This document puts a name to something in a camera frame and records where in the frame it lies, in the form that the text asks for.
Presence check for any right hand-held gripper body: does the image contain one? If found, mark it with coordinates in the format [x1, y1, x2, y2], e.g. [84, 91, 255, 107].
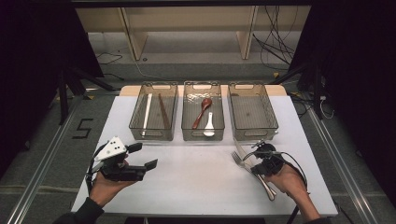
[251, 139, 287, 176]

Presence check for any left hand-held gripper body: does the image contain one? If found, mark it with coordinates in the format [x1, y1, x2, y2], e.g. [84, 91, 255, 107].
[92, 135, 148, 183]

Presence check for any metal fork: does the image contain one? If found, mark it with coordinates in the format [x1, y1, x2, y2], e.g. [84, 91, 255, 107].
[231, 150, 276, 202]

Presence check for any metal table knife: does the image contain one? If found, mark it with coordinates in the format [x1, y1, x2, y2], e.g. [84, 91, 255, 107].
[233, 138, 278, 200]

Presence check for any clear grey plastic bin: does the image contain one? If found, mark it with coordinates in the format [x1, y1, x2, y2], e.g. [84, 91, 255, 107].
[227, 81, 279, 142]
[181, 80, 226, 142]
[129, 81, 179, 142]

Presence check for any white chopstick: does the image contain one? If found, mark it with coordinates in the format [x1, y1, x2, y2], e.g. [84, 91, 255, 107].
[141, 92, 152, 136]
[142, 92, 154, 136]

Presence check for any brown wooden chopstick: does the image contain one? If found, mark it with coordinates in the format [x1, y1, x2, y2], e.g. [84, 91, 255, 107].
[157, 92, 172, 130]
[156, 92, 171, 131]

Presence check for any white ceramic spoon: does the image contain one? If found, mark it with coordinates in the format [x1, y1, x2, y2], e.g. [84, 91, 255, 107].
[203, 111, 216, 137]

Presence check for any red-brown wooden spoon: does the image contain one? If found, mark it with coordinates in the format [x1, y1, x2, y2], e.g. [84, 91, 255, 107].
[191, 97, 214, 131]

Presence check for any person's right hand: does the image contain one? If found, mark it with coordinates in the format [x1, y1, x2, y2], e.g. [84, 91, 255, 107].
[264, 162, 308, 203]

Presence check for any person's left hand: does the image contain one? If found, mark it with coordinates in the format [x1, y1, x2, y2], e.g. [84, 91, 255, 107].
[89, 172, 137, 208]

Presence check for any white table board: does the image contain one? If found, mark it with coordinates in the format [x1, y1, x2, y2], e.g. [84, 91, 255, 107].
[71, 94, 339, 217]

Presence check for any wooden table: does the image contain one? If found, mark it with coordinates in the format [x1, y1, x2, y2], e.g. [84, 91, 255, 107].
[120, 84, 288, 97]

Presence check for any black metal stand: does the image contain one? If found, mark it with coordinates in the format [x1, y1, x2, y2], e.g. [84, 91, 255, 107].
[270, 59, 325, 120]
[57, 63, 116, 125]

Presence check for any light wooden shelf unit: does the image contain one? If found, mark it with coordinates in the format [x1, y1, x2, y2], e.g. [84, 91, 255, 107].
[74, 5, 312, 62]

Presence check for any black curtain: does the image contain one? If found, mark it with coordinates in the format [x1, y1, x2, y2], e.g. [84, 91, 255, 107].
[0, 0, 105, 178]
[289, 0, 396, 203]

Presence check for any left hand-held gripper cable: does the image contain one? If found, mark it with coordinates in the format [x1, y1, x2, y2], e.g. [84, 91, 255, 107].
[85, 144, 107, 196]

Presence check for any hand-held gripper cable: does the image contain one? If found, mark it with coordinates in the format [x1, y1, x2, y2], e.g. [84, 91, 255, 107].
[242, 150, 310, 224]
[85, 144, 107, 196]

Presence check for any right hand-held gripper cable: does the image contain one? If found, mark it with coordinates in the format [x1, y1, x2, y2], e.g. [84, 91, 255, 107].
[242, 150, 310, 224]

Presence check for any short aluminium rail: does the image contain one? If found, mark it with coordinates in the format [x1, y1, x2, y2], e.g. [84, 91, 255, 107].
[83, 88, 121, 96]

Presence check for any thin white looped cable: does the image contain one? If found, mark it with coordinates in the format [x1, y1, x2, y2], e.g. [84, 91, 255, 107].
[318, 95, 335, 120]

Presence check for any long aluminium rail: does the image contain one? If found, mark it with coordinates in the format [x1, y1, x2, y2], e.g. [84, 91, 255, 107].
[306, 106, 379, 224]
[6, 101, 80, 224]

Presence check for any black floor cable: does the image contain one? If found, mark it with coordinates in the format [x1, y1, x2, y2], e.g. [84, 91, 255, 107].
[94, 51, 124, 65]
[102, 73, 125, 82]

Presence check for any white floor cable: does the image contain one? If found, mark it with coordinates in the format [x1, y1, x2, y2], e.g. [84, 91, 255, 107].
[117, 49, 163, 80]

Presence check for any bundle of black cables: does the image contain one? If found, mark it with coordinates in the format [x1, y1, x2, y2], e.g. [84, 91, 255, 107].
[251, 5, 301, 72]

